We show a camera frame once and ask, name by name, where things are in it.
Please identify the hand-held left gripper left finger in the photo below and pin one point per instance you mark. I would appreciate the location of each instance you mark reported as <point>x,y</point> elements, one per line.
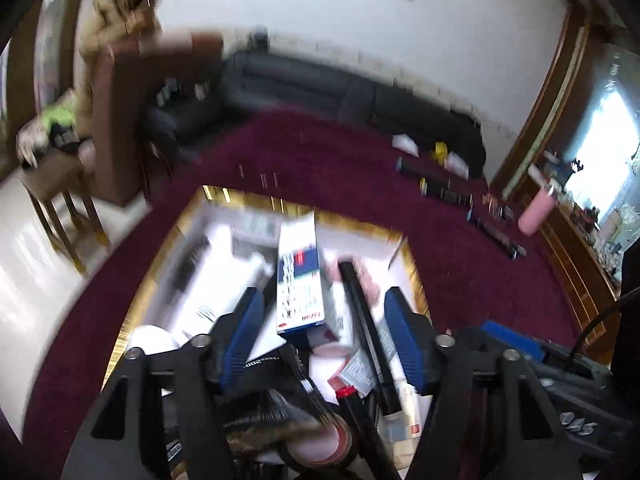
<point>245,340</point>

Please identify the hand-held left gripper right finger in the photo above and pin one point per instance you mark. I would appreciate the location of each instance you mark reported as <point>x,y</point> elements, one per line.
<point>407,340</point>

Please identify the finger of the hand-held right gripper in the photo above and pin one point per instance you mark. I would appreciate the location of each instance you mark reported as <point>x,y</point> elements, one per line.
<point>515,340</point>

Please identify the black foil packet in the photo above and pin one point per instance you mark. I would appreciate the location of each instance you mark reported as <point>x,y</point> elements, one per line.
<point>270,375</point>

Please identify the black marker white cap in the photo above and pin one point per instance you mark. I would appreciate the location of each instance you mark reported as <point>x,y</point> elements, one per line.
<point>365,330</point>

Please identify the blue and white carton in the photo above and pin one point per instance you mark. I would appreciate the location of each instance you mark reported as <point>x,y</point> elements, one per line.
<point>300,280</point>

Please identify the black marker red cap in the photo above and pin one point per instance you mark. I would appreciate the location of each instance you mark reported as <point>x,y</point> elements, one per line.
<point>350,405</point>

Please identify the gold-rimmed storage box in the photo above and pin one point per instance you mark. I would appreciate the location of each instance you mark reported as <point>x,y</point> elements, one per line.
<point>220,232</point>

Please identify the black tape roll red core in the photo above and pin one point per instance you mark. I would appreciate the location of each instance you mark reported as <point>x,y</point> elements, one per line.
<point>292,455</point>

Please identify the wooden cabinet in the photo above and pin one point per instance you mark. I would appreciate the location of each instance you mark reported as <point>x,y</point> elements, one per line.
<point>575,270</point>

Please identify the pink bottle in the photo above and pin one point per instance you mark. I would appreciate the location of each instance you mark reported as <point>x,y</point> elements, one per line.
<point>535,212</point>

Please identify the white paper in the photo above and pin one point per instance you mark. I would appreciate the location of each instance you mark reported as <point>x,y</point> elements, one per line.
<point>457,165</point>

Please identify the small yellow object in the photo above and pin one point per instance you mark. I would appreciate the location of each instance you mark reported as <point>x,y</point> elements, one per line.
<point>440,151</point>

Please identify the maroon velvet tablecloth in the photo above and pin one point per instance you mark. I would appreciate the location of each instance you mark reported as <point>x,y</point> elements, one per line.
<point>325,160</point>

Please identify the wooden side table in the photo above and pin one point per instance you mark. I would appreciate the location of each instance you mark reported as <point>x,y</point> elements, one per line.
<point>55,175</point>

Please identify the brown chair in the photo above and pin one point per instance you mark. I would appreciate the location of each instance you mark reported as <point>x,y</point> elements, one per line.
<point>130,110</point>

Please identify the black sofa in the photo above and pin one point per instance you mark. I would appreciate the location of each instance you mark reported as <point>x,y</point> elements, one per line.
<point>310,90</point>

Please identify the green cloth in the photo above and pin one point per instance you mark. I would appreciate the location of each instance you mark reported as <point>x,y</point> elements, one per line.
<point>57,115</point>

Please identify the wooden glass door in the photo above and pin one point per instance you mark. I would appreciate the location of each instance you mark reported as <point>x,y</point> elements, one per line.
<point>47,50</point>

